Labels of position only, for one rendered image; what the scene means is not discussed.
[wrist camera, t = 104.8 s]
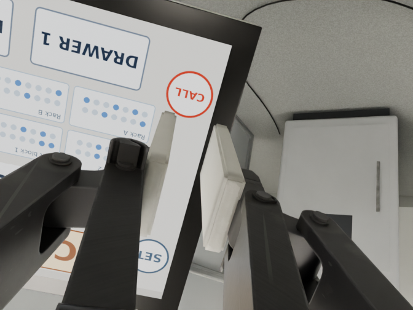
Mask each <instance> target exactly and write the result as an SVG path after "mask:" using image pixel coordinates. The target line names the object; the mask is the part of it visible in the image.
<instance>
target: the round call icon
mask: <svg viewBox="0 0 413 310"><path fill-rule="evenodd" d="M220 78H221V77H220V76H216V75H213V74H209V73H204V72H202V71H197V70H193V69H190V68H186V67H183V66H179V65H175V64H172V63H171V65H170V70H169V73H168V78H167V83H166V86H165V91H164V95H163V99H162V104H161V107H160V113H162V112H163V113H164V112H165V111H169V112H172V113H175V116H177V117H179V118H182V119H187V120H190V121H194V122H199V123H202V124H206V125H208V121H209V118H210V114H211V110H212V107H213V103H214V100H215V96H216V92H217V89H218V85H219V82H220Z"/></svg>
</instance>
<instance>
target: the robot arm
mask: <svg viewBox="0 0 413 310"><path fill-rule="evenodd" d="M176 117H177V116H175V113H172V112H169V111H165V112H164V113H163V112H162V114H161V117H160V120H159V123H158V126H157V128H156V131H155V134H154V138H153V140H152V143H151V146H150V147H148V145H146V144H145V143H143V142H141V141H139V140H135V139H132V138H125V137H116V138H112V139H111V140H110V143H109V149H108V155H107V159H106V164H105V167H104V169H103V170H81V167H82V162H81V160H79V159H78V158H77V157H74V156H72V155H69V154H66V153H61V152H53V153H46V154H43V155H40V156H39V157H37V158H35V159H33V160H32V161H30V162H29V163H27V164H25V165H23V166H21V167H20V168H18V169H17V170H14V171H13V172H11V173H9V174H8V175H6V176H4V177H2V178H1V179H0V310H3V309H4V308H5V307H6V306H7V304H8V303H9V302H10V301H11V300H12V298H13V297H14V296H15V295H16V294H17V293H18V292H19V291H20V290H21V289H22V287H23V286H24V285H25V284H26V283H27V282H28V281H29V280H30V279H31V278H32V276H33V275H34V274H35V273H36V272H37V270H38V269H39V268H40V267H41V266H42V265H43V264H44V263H45V262H46V261H47V260H48V258H49V257H50V256H51V255H52V254H53V252H54V251H56V249H57V248H58V247H59V246H60V245H61V244H62V243H63V241H64V240H65V239H66V238H67V237H68V236H69V234H70V232H71V228H85V230H84V233H83V236H82V240H81V243H80V246H79V249H78V252H77V255H76V259H75V262H74V265H73V268H72V271H71V275H70V277H69V281H68V284H67V287H66V290H65V294H64V296H63V300H62V302H61V303H58V304H57V307H56V310H135V307H136V288H137V278H138V258H139V248H140V236H143V237H147V235H151V231H152V226H153V223H154V218H155V215H156V211H157V207H158V204H159V199H160V195H161V192H162V187H163V183H164V179H165V175H166V172H167V167H168V162H169V158H170V151H171V145H172V141H173V134H174V130H175V124H176ZM200 188H201V203H202V231H203V246H204V247H205V250H209V251H212V252H218V253H219V252H221V250H222V251H223V250H224V247H225V244H226V241H227V238H228V240H229V243H228V245H227V248H226V252H225V254H224V258H223V260H222V263H221V267H220V269H219V272H222V270H223V269H224V292H223V310H413V307H412V305H411V304H410V303H409V302H408V301H407V300H406V299H405V297H403V296H402V294H400V292H399V291H398V290H397V289H396V288H395V287H394V286H393V284H392V283H391V282H390V281H389V280H388V279H387V278H386V277H385V276H384V275H383V274H382V273H381V271H380V270H379V269H378V268H377V267H376V266H375V265H374V263H373V262H372V261H371V260H370V259H369V258H368V257H367V256H366V255H365V254H364V253H363V252H362V251H361V249H360V248H359V247H358V246H357V245H356V244H355V243H354V241H352V240H351V238H349V236H348V235H347V234H346V233H345V232H344V231H343V230H342V228H341V227H340V226H339V225H338V224H337V223H336V222H335V221H334V220H333V219H332V218H330V217H328V216H327V215H326V214H325V213H321V212H319V211H314V210H303V211H302V212H301V215H300V217H299V219H297V218H294V217H292V216H289V215H287V214H285V213H283V212H282V209H281V205H280V203H279V201H278V200H277V199H276V198H275V197H273V196H272V195H270V194H268V193H266V192H265V191H264V188H263V187H262V183H261V181H260V179H259V177H258V176H257V175H256V174H255V173H254V172H253V171H252V170H247V169H242V168H241V167H240V164H239V161H238V157H237V154H236V152H235V148H234V145H233V143H232V139H231V137H230V133H229V129H228V128H227V126H224V125H220V124H216V125H214V127H213V131H212V134H211V138H210V142H209V144H208V148H207V151H206V155H205V159H204V162H203V165H202V169H201V172H200ZM321 265H322V268H323V269H322V275H321V278H320V279H319V278H318V276H317V274H318V272H319V270H320V268H321Z"/></svg>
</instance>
